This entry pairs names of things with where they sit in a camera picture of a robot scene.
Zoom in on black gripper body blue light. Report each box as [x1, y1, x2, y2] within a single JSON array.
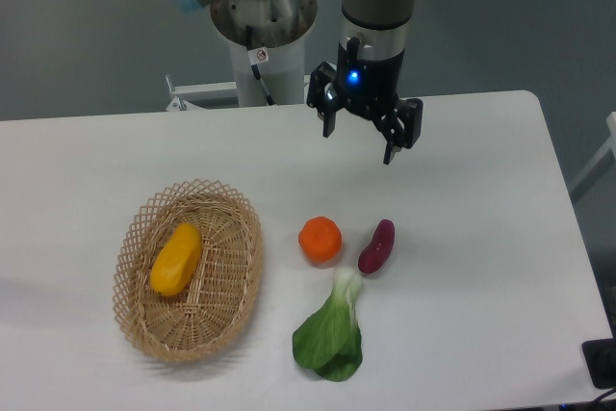
[[335, 44, 404, 120]]

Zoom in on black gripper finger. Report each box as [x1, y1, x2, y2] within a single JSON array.
[[371, 98, 424, 165], [306, 62, 344, 138]]

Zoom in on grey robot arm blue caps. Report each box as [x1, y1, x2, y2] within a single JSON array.
[[175, 0, 424, 161]]

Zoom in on woven wicker oval basket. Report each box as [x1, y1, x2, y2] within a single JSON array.
[[113, 180, 263, 362]]

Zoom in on yellow mango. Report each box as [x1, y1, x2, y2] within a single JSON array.
[[150, 223, 202, 296]]

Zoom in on purple sweet potato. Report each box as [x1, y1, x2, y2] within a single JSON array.
[[358, 219, 396, 274]]

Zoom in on orange tangerine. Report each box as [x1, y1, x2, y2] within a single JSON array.
[[297, 216, 343, 265]]

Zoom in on green bok choy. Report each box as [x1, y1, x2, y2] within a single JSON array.
[[292, 267, 363, 382]]

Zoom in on black device at table edge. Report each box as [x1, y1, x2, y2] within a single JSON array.
[[581, 338, 615, 389]]

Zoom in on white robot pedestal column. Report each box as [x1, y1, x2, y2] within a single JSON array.
[[228, 39, 305, 107]]

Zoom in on black cable on pedestal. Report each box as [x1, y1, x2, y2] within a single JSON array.
[[244, 25, 276, 107]]

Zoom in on white base bracket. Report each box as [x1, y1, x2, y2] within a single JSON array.
[[165, 74, 242, 112]]

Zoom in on white frame at right edge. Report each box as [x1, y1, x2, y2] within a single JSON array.
[[568, 112, 615, 203]]

